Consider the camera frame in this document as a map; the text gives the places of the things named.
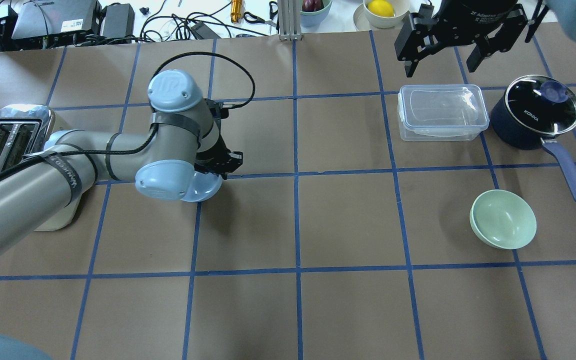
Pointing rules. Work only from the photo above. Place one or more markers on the black power adapter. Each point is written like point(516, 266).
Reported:
point(118, 21)

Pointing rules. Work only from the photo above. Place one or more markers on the green bowl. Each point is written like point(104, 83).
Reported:
point(502, 220)

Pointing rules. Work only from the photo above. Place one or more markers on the black computer box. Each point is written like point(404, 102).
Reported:
point(57, 19)

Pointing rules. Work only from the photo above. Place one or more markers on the bowl with lemon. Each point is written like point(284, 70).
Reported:
point(380, 14)

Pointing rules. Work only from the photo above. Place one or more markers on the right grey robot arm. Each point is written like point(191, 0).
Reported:
point(565, 13)

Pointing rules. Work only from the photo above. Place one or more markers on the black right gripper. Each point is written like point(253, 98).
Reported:
point(474, 20)

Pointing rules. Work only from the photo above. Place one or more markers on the bowl with fruit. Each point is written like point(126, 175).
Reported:
point(314, 12)

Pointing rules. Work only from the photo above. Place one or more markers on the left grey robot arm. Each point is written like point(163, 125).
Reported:
point(182, 158)

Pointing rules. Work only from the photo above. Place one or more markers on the cream silver toaster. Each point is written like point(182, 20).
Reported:
point(26, 129)

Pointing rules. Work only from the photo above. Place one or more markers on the aluminium frame post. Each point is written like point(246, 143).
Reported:
point(289, 20)

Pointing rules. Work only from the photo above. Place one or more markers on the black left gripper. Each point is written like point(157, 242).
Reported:
point(217, 151)

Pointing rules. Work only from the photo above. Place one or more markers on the blue bowl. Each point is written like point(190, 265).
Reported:
point(202, 187)

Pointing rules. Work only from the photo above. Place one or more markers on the gold cylinder tool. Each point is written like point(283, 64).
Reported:
point(236, 12)

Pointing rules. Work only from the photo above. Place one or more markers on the clear plastic food container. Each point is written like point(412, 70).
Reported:
point(441, 112)

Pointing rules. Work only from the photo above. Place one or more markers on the dark blue saucepan with lid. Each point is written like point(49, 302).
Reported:
point(532, 113)

